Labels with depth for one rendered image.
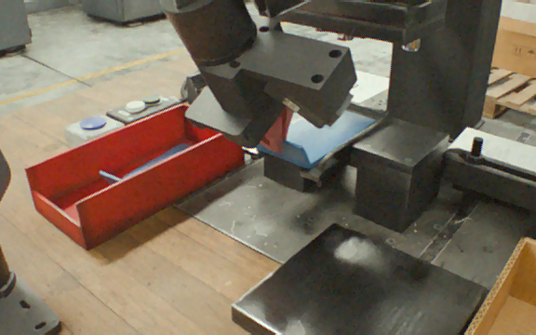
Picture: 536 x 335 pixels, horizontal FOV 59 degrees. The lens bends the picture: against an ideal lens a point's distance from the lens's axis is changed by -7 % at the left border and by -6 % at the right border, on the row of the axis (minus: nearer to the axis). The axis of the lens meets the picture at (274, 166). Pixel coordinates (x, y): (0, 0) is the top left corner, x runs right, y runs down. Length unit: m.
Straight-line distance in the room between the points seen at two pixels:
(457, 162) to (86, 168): 0.45
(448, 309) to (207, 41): 0.30
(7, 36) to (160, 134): 4.42
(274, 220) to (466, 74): 0.35
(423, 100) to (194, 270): 0.45
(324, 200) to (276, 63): 0.28
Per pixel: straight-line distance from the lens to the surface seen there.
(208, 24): 0.36
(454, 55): 0.75
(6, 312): 0.50
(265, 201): 0.60
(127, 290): 0.50
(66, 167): 0.64
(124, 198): 0.56
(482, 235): 0.59
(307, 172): 0.50
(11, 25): 5.08
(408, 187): 0.53
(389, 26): 0.49
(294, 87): 0.35
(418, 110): 0.80
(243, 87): 0.38
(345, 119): 0.60
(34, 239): 0.60
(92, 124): 0.76
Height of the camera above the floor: 1.23
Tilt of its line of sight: 29 degrees down
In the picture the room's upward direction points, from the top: straight up
